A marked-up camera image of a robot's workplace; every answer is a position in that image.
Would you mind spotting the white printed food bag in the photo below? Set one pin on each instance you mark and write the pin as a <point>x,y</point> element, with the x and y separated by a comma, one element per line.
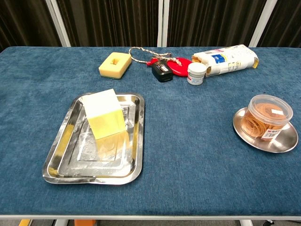
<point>230,60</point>

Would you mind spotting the rectangular steel tray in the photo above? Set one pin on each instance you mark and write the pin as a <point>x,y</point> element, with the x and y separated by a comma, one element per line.
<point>70,162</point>

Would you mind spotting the dark pleated curtain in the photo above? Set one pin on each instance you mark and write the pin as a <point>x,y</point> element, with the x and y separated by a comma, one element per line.
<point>211,21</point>
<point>105,21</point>
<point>23,21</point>
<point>287,21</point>

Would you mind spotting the yellow sponge with hole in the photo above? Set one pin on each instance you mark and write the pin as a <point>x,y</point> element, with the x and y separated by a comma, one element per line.
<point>110,68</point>

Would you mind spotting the grey table frame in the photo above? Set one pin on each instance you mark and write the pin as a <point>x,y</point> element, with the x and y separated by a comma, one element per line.
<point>164,217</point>

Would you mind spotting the yellow sponge block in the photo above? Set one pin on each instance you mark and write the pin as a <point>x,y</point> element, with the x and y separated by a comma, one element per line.
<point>103,117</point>

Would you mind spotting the blue table cloth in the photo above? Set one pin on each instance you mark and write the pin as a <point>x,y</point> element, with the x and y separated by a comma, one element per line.
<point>188,141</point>

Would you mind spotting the white partition post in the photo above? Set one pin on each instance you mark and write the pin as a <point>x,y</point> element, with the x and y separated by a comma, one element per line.
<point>263,23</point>
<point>58,26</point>
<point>162,23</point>

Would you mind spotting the plastic cup with orange contents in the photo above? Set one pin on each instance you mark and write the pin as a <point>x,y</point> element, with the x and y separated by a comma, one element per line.
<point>268,117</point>

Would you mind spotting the small white jar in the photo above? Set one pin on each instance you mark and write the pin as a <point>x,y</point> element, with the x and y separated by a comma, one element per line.
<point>196,74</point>

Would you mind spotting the red round flat disc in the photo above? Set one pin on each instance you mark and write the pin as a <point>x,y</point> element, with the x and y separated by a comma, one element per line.
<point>181,69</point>

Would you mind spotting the silver metal bowl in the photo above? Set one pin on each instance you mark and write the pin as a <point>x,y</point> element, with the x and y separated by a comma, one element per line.
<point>285,143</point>

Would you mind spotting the small black device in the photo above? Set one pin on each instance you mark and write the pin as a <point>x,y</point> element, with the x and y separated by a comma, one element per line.
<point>162,73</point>

